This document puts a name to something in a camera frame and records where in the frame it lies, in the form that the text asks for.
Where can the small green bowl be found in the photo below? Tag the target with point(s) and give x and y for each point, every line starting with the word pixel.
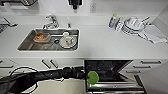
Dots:
pixel 92 77

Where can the stainless steel dishwasher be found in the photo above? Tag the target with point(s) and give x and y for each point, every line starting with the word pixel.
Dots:
pixel 110 78

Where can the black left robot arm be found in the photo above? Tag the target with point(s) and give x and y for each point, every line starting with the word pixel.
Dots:
pixel 33 78

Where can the white lower cabinet door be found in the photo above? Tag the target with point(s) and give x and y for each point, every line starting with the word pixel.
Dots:
pixel 68 63
pixel 23 65

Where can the dishes in sink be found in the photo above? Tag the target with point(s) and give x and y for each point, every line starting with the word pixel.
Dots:
pixel 68 40
pixel 41 36

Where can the small chrome counter knob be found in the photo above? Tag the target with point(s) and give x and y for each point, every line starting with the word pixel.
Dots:
pixel 69 25

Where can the chrome sink faucet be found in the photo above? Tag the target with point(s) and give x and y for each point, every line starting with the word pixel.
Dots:
pixel 51 21

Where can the stainless steel sink basin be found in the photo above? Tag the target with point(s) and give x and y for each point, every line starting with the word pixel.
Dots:
pixel 25 45

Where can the blue dish soap bottle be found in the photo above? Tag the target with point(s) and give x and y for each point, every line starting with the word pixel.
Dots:
pixel 113 21

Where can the small white bottle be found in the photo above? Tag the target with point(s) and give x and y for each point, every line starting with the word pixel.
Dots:
pixel 119 26

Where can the white plate stack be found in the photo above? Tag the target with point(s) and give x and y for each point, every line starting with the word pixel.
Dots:
pixel 130 29

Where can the white bowl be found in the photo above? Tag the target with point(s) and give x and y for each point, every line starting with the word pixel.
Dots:
pixel 133 21

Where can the dish drying rack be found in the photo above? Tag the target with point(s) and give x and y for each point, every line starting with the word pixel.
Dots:
pixel 5 24

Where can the steel paper towel dispenser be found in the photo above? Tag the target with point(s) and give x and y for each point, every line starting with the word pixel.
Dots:
pixel 20 2

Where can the white wall outlet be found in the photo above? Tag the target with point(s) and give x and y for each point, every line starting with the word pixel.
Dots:
pixel 93 7

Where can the black wall soap dispenser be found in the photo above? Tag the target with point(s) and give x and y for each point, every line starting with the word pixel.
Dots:
pixel 74 3

